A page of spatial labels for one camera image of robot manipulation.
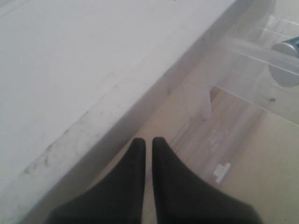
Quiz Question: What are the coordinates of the white blue pill bottle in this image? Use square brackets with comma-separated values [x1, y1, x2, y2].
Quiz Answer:
[268, 37, 299, 87]

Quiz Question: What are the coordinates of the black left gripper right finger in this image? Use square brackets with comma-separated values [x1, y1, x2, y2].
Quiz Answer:
[152, 137, 262, 224]

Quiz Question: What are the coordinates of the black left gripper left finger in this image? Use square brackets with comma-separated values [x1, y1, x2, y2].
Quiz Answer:
[46, 138, 146, 224]

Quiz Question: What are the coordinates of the white plastic drawer cabinet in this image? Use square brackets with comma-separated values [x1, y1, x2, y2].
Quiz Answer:
[0, 0, 299, 224]

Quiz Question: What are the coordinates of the clear drawer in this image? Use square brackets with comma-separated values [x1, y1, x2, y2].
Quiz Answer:
[136, 70, 238, 189]
[207, 15, 299, 124]

